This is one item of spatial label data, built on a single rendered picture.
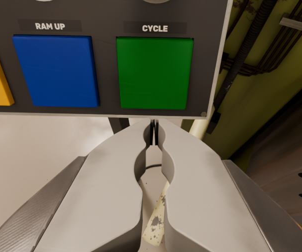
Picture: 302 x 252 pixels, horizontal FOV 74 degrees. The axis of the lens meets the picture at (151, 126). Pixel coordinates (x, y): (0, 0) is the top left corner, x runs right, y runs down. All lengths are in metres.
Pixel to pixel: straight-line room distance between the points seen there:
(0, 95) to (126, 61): 0.15
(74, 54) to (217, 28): 0.14
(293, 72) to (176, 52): 0.40
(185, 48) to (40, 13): 0.14
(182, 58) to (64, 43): 0.11
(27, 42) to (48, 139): 1.22
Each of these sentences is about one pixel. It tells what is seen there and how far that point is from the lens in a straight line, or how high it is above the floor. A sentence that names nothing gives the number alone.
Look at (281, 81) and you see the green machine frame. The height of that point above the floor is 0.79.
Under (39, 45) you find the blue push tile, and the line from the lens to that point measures 0.24.
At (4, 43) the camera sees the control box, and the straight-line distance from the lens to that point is 0.26.
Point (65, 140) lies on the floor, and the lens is 1.39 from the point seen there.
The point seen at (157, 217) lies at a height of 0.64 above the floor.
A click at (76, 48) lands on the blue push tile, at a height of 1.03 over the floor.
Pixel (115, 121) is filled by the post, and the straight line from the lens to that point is 0.54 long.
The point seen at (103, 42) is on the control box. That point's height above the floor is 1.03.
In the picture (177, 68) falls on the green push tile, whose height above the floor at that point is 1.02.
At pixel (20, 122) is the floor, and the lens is 1.59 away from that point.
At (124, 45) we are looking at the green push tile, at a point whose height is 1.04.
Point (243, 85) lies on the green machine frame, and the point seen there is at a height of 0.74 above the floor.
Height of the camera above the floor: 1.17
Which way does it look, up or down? 62 degrees down
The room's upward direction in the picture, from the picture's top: 1 degrees clockwise
